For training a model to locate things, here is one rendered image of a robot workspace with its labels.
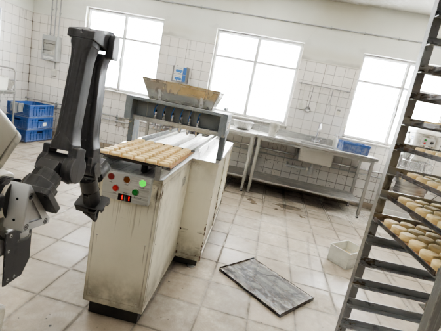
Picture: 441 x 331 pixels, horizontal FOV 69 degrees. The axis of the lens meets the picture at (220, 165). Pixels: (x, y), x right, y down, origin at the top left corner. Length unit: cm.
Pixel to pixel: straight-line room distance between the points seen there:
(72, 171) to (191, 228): 155
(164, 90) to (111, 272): 122
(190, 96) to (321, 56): 350
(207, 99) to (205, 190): 63
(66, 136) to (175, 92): 143
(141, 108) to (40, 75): 460
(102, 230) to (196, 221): 80
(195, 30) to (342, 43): 230
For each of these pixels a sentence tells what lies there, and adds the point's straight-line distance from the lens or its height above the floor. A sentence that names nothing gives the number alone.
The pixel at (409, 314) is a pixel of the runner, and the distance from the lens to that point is 158.
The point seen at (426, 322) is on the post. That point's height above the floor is 84.
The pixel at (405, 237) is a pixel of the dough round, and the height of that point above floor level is 97.
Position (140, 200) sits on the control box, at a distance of 162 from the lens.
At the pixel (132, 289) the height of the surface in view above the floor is 22.
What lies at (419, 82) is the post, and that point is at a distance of 133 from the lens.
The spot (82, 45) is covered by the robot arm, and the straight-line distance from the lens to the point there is 98.
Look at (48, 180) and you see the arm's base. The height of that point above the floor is 100.
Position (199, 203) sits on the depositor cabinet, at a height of 53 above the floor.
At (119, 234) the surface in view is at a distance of 176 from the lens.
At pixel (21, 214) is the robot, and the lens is 88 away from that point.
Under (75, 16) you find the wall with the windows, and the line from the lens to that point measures 658.
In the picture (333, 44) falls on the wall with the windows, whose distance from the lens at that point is 554.
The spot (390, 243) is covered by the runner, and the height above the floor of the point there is 87.
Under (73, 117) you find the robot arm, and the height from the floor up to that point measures 115.
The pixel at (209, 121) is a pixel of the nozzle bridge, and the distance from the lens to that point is 229.
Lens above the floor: 128
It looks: 12 degrees down
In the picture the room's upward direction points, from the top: 11 degrees clockwise
